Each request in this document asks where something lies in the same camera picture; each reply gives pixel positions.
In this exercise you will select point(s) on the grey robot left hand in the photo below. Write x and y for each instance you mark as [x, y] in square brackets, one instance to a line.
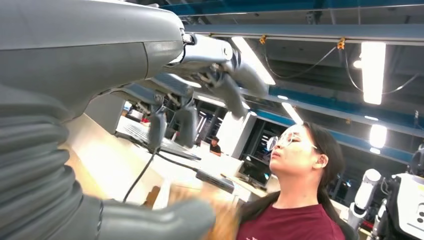
[82, 49]

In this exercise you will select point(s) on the autumn print MOTEL card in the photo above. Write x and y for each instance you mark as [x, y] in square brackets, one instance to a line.
[225, 218]

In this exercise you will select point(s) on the distant person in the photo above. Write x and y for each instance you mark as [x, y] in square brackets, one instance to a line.
[215, 149]

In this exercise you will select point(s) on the dark grey laptop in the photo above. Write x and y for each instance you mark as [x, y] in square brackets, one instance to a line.
[132, 129]

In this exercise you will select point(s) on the long ceiling light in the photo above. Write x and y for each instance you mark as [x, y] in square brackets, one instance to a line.
[253, 59]
[292, 113]

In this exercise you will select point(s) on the white pillar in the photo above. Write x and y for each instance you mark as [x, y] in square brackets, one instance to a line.
[235, 132]

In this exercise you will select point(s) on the black adapter hub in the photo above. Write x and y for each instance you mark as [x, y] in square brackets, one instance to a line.
[215, 180]

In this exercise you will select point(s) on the dark computer monitor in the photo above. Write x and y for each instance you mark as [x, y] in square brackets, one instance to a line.
[253, 172]

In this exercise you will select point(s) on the clear eyeglasses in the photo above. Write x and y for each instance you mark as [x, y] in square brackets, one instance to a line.
[288, 137]

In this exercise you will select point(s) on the wide ceiling light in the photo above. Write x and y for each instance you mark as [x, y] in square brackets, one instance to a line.
[372, 73]

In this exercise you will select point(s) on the white humanoid robot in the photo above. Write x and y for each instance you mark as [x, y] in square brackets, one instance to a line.
[407, 198]

